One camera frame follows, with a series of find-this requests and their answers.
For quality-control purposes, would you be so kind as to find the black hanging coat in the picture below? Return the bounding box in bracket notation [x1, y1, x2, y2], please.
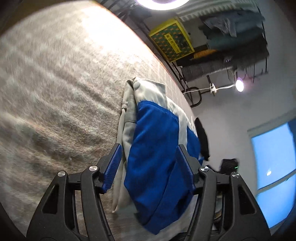
[178, 37, 270, 68]

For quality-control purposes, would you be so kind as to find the grey plaid hanging coat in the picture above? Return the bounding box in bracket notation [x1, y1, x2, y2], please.
[181, 53, 269, 82]

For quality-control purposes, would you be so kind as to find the white and blue jacket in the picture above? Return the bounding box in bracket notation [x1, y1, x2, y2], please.
[112, 77, 201, 235]

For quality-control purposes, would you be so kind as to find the dark green hanging jacket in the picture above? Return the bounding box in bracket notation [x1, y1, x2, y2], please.
[199, 10, 265, 51]

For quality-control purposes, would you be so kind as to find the bright window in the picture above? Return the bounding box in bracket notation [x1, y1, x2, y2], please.
[251, 119, 295, 228]

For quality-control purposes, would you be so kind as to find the striped white green wall cloth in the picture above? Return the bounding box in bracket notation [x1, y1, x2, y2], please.
[176, 0, 258, 22]

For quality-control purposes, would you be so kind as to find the folded black garment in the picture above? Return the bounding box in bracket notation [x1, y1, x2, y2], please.
[194, 118, 210, 161]

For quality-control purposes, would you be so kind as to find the yellow green storage box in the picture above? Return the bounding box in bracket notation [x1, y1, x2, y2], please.
[149, 17, 194, 62]

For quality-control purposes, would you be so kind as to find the blue denim hanging jacket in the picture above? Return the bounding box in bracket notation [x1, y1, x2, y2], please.
[203, 16, 241, 38]

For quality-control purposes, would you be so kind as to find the plaid-sheeted bed mattress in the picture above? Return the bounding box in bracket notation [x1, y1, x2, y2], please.
[1, 1, 194, 235]

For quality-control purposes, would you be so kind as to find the bright ring light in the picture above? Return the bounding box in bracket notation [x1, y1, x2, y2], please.
[136, 0, 189, 11]

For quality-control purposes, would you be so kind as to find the white clip-on desk lamp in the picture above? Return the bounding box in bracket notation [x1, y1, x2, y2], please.
[184, 77, 244, 94]

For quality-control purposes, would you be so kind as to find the black metal clothes rack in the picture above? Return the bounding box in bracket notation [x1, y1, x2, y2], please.
[101, 1, 269, 96]

